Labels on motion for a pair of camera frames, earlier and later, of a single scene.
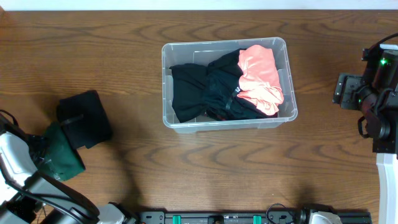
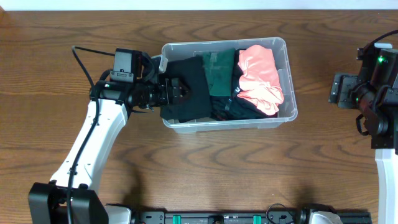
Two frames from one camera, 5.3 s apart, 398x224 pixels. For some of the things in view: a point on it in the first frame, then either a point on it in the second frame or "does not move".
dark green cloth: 61,158 -> 220,66
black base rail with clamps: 270,217 does not move
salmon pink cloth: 260,83 does not move
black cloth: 84,119 -> 193,70
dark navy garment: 221,95 does not move
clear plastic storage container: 227,84 does not move
